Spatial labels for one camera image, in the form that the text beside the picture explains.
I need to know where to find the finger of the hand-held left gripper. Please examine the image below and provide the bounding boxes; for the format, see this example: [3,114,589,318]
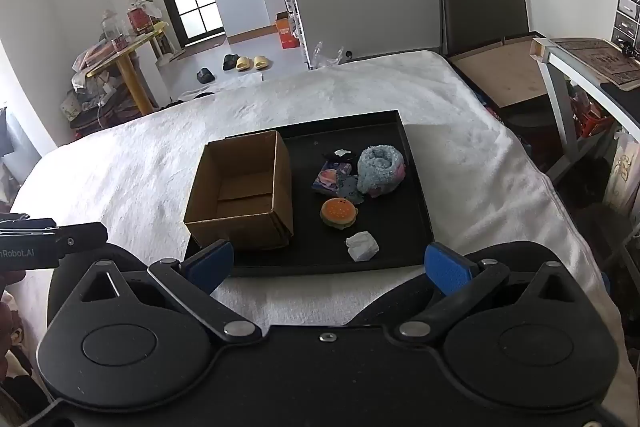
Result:
[55,222,108,259]

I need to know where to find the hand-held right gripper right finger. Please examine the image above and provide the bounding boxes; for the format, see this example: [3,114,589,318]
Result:
[392,242,576,350]

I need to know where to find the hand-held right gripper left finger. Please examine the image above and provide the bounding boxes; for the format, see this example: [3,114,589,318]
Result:
[75,241,263,348]

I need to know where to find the brown cardboard box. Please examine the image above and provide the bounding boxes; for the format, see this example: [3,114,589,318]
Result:
[183,130,294,252]

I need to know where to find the black tray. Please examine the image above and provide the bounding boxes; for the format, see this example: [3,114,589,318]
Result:
[185,109,435,279]

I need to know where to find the white tissue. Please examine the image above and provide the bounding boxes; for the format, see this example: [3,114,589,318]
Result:
[346,231,379,263]

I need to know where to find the burger toy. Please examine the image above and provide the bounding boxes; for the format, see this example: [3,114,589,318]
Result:
[320,197,360,229]

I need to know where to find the fluffy blue plush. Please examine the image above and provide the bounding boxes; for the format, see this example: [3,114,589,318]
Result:
[357,145,406,198]

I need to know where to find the small grey-green cloth toy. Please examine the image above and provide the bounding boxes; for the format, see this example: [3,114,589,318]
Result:
[337,174,366,206]

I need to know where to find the pink purple soft packet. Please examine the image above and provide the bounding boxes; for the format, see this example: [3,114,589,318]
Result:
[312,160,351,196]

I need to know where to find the person's left hand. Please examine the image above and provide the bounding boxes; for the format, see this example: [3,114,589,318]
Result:
[0,271,27,375]

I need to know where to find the pile of bags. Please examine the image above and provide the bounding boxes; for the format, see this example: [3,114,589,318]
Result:
[60,77,151,138]

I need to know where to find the small black cloth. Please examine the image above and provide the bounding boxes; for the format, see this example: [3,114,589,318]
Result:
[321,149,360,166]

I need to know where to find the round wooden side table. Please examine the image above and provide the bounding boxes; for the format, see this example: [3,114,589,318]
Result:
[85,21,171,116]

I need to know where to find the white printed bag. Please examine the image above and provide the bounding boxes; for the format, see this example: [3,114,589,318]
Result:
[602,132,640,218]

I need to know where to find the flat cardboard sheet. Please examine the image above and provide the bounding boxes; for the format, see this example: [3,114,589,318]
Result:
[450,34,556,110]

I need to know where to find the red packages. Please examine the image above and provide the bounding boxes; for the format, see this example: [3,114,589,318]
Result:
[570,92,613,138]

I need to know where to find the wrapped red gift basket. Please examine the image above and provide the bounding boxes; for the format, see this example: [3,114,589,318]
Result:
[125,0,163,32]

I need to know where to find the clear plastic bag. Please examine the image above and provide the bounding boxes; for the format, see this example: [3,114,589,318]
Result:
[310,41,351,70]

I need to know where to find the orange carton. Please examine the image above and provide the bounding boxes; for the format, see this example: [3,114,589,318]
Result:
[274,12,300,50]

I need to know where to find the white open shelf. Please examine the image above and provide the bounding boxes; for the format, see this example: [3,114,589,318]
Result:
[282,0,307,68]

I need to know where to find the printed wooden board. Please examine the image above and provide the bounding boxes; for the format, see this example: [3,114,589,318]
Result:
[552,38,640,88]

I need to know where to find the white kitchen cabinet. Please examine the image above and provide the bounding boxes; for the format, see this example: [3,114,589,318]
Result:
[207,0,293,42]

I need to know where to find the grey upright panel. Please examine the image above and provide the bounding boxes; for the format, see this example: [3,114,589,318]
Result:
[439,0,531,58]

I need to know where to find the small dark drawer chest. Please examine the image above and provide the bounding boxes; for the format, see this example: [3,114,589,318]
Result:
[612,0,640,58]

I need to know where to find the white frame desk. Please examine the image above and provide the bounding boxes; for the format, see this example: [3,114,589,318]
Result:
[530,37,640,188]

